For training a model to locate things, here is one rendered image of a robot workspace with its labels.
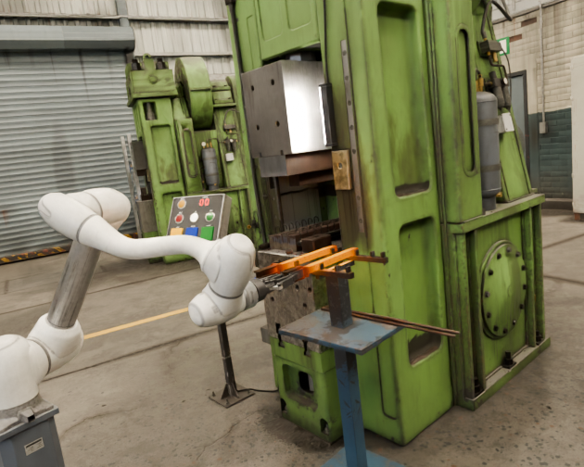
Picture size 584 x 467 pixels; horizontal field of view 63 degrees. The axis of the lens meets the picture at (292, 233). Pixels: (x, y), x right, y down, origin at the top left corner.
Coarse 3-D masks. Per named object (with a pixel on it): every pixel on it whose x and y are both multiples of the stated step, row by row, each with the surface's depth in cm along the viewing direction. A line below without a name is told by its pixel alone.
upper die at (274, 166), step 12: (276, 156) 219; (288, 156) 216; (300, 156) 220; (312, 156) 225; (324, 156) 231; (264, 168) 227; (276, 168) 221; (288, 168) 216; (300, 168) 221; (312, 168) 226; (324, 168) 231
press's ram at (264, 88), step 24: (264, 72) 213; (288, 72) 207; (312, 72) 216; (264, 96) 217; (288, 96) 207; (312, 96) 217; (264, 120) 220; (288, 120) 208; (312, 120) 218; (264, 144) 224; (288, 144) 211; (312, 144) 218
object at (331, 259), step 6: (342, 252) 181; (348, 252) 181; (324, 258) 176; (330, 258) 175; (336, 258) 176; (342, 258) 179; (312, 264) 168; (324, 264) 171; (330, 264) 174; (288, 270) 160; (294, 270) 160; (306, 270) 163; (312, 270) 166; (306, 276) 163
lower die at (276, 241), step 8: (312, 224) 241; (328, 224) 240; (336, 224) 239; (304, 232) 227; (312, 232) 228; (320, 232) 231; (272, 240) 235; (280, 240) 230; (288, 240) 225; (296, 240) 221; (272, 248) 236; (280, 248) 231; (288, 248) 226; (296, 248) 222
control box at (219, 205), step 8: (176, 200) 266; (184, 200) 263; (192, 200) 261; (208, 200) 256; (216, 200) 254; (224, 200) 253; (176, 208) 264; (184, 208) 261; (192, 208) 259; (200, 208) 257; (208, 208) 254; (216, 208) 252; (224, 208) 253; (176, 216) 262; (184, 216) 260; (200, 216) 255; (216, 216) 251; (224, 216) 252; (176, 224) 260; (184, 224) 258; (192, 224) 256; (200, 224) 253; (208, 224) 251; (216, 224) 249; (224, 224) 252; (168, 232) 261; (184, 232) 256; (200, 232) 252; (216, 232) 247; (224, 232) 252
